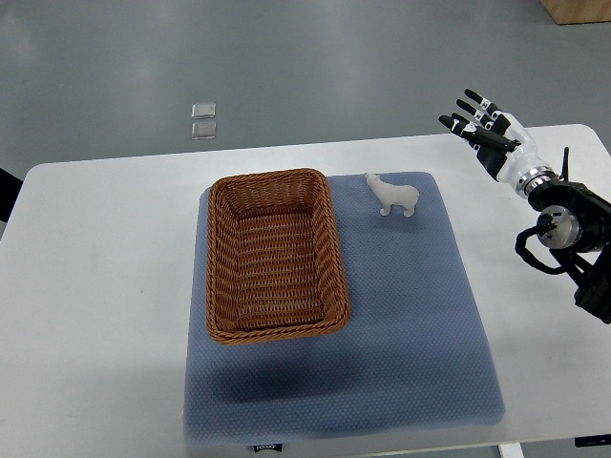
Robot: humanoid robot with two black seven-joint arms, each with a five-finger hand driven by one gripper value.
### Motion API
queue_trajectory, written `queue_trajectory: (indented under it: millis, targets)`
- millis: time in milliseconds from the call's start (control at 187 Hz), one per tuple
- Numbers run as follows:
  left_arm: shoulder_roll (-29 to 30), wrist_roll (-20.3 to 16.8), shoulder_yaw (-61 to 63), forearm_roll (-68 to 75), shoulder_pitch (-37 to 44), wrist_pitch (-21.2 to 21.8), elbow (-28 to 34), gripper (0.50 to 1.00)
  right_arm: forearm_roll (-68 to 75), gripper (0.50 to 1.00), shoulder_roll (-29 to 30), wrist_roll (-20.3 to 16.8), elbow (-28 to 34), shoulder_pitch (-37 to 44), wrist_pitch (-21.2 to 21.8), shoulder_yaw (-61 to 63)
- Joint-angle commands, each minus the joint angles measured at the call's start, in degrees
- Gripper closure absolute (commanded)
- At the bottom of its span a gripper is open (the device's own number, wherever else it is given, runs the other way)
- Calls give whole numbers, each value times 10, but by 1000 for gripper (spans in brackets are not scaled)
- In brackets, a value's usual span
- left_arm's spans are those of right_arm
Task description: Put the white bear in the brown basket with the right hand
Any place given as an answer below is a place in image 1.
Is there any brown wicker basket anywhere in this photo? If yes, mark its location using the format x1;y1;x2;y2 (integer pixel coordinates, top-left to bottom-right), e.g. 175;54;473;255
206;168;351;345

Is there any dark object at left edge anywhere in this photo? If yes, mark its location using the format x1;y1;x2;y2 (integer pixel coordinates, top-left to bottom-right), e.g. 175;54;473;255
0;169;23;222

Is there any black mat label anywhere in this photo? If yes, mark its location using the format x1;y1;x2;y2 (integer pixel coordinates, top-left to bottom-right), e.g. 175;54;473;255
252;444;283;453

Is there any blue-grey textured mat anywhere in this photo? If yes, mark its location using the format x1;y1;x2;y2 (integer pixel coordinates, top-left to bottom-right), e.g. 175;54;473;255
183;172;504;448

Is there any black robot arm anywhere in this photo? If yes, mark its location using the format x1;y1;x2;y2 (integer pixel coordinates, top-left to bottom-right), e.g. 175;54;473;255
515;148;610;324

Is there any black table control panel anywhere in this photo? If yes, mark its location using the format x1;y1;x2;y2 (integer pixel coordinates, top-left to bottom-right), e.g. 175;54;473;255
574;434;611;448

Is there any white bear figurine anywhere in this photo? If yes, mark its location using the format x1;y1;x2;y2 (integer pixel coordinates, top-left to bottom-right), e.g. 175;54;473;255
365;173;420;218

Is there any upper silver floor plate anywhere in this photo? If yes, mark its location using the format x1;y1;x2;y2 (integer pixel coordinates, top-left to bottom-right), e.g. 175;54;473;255
191;102;217;119

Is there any wooden box corner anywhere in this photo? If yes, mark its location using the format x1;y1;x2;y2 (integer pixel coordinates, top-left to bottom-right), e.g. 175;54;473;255
540;0;610;25

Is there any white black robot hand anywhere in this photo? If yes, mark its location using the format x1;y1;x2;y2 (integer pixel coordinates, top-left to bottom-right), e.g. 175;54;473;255
439;89;554;198

